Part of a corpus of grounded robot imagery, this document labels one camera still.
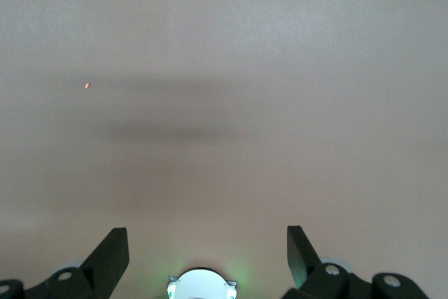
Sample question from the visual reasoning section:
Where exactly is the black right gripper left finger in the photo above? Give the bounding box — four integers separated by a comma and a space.
0, 227, 130, 299

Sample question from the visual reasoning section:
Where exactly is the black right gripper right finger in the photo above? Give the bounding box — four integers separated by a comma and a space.
281, 225, 431, 299

